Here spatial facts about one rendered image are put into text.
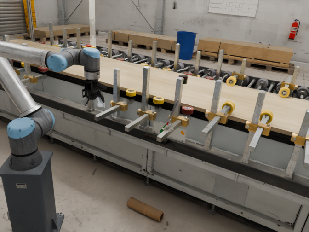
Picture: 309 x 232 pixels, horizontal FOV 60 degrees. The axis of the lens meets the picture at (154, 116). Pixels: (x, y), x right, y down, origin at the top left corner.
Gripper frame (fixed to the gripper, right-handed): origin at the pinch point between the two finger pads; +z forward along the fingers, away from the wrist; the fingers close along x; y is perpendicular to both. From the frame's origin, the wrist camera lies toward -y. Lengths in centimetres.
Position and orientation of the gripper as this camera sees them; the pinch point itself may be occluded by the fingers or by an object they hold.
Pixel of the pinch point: (95, 108)
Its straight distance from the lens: 170.3
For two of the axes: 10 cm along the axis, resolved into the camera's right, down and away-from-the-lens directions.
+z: -0.7, 9.1, 4.2
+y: -4.5, 3.4, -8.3
